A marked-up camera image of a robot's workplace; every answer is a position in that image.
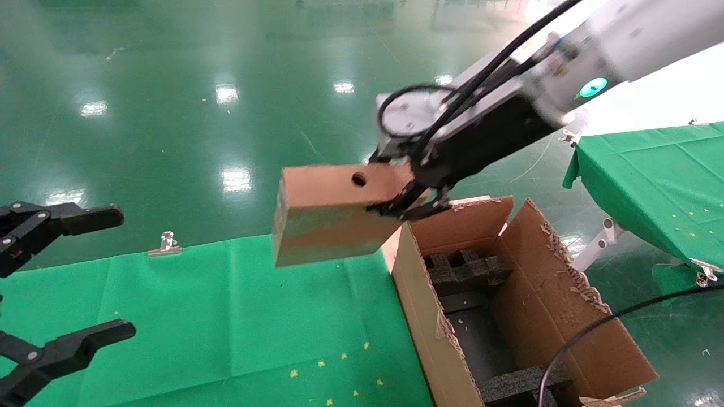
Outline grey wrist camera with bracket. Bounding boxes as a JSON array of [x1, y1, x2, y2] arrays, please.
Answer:
[[376, 62, 544, 163]]

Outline large open cardboard carton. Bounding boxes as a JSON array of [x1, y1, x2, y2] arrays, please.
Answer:
[[390, 195, 660, 407]]

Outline white table leg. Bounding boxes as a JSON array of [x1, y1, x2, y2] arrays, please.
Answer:
[[571, 217, 626, 273]]

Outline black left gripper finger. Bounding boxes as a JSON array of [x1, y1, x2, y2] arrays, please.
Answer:
[[0, 318, 137, 405], [0, 201, 126, 278]]

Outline black hanging cable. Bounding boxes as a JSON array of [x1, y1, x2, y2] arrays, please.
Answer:
[[537, 284, 724, 407]]

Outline large green tablecloth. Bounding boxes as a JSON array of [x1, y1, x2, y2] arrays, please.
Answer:
[[0, 233, 435, 407]]

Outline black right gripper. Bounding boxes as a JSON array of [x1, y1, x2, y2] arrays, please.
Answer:
[[367, 97, 559, 222]]

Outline small brown cardboard box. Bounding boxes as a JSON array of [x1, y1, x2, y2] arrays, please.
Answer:
[[271, 163, 432, 268]]

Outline black camera cable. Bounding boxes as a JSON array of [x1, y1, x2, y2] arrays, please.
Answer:
[[377, 0, 583, 159]]

